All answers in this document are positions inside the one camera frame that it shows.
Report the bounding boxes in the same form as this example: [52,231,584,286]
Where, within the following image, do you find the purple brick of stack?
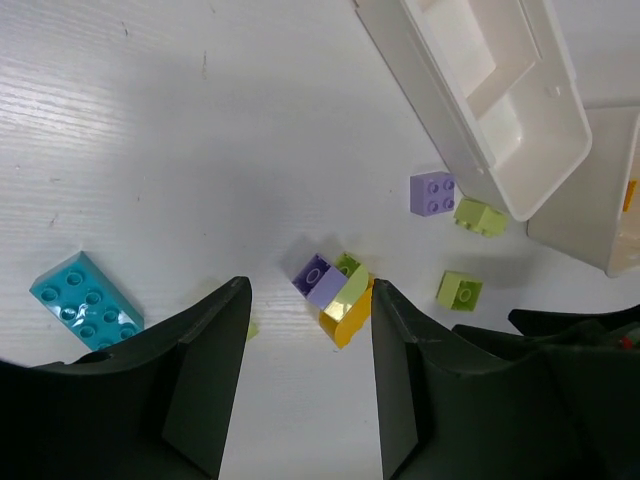
[292,254,347,310]

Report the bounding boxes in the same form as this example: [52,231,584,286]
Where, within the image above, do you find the yellow curved lego brick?
[318,283,373,349]

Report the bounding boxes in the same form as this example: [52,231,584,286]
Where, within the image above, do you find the long light green brick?
[246,321,259,341]

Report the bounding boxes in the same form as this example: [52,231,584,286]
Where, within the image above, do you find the long teal lego brick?
[30,251,144,351]

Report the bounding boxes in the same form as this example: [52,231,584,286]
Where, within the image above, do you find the right white compartment tray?
[527,106,639,278]

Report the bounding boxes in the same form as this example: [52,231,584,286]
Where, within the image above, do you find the white compartment tray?
[356,0,592,222]
[527,106,639,278]

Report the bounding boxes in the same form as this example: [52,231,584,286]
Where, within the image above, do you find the purple square lego brick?
[409,171,456,217]

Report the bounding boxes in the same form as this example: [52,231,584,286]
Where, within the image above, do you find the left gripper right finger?
[371,280,639,479]

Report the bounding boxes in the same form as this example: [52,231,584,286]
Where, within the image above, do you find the light green lego brick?
[454,198,508,238]

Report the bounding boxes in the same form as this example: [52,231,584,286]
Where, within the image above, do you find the yellow orange printed brick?
[622,179,638,213]

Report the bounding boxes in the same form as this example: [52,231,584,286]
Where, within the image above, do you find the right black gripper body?
[452,308,639,370]

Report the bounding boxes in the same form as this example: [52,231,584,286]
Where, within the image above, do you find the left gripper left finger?
[1,276,251,479]

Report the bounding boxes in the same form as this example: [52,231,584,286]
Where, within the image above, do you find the green curved brick of stack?
[324,252,370,322]

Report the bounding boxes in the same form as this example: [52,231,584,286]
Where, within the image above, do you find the green single stud brick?
[436,270,483,312]

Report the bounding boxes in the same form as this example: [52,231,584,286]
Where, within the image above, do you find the left white compartment tray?
[356,0,592,222]

